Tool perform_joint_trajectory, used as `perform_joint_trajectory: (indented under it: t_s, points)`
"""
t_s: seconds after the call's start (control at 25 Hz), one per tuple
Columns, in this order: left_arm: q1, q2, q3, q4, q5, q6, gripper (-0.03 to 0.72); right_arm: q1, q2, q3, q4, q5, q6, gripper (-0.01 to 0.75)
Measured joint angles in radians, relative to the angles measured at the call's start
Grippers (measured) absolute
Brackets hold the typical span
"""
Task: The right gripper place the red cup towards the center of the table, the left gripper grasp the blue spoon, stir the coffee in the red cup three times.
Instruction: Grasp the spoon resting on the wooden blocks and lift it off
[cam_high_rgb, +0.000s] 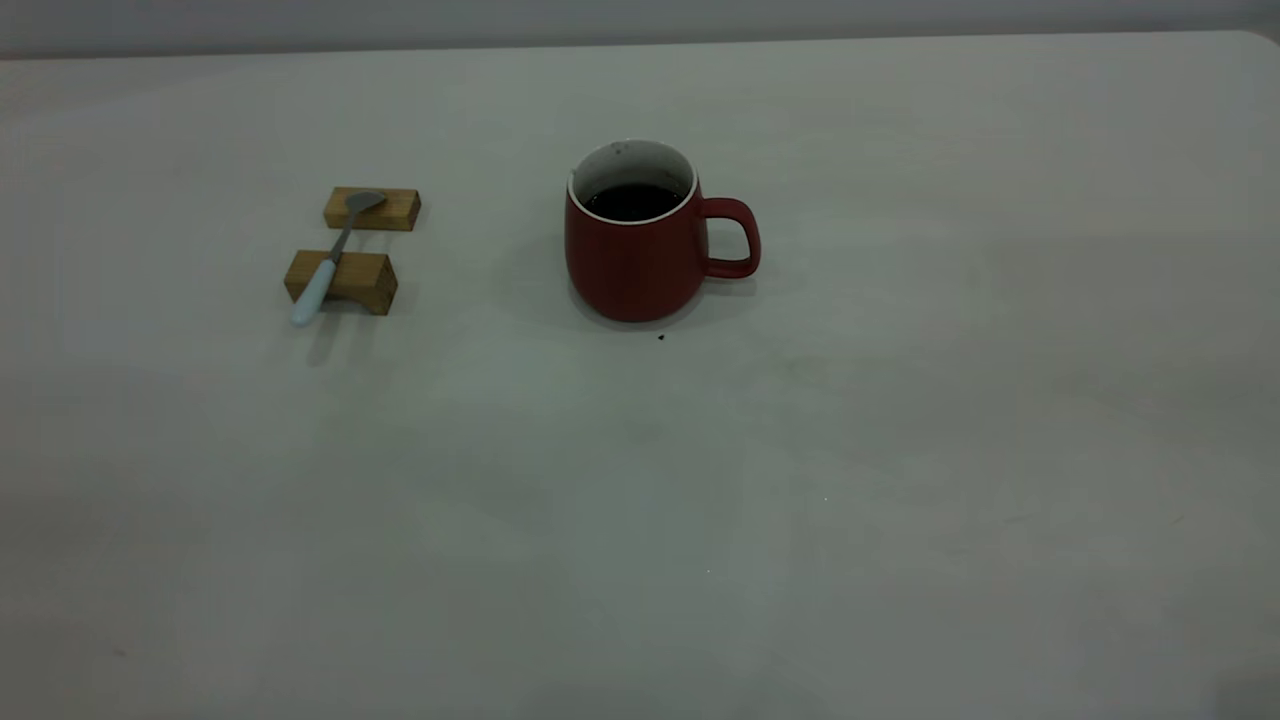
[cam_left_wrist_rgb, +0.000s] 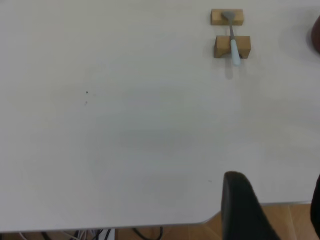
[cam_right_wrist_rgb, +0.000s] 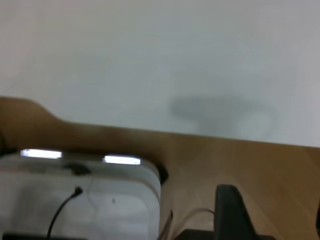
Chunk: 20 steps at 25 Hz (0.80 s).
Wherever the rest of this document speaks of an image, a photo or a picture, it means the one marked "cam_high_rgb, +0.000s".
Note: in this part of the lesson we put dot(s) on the red ceramic mug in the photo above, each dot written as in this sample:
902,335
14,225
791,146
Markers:
630,270

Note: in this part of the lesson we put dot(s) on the flat rectangular wooden block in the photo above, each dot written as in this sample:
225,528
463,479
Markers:
400,210

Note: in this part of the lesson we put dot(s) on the arched wooden block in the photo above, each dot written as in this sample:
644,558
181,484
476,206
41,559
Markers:
370,280

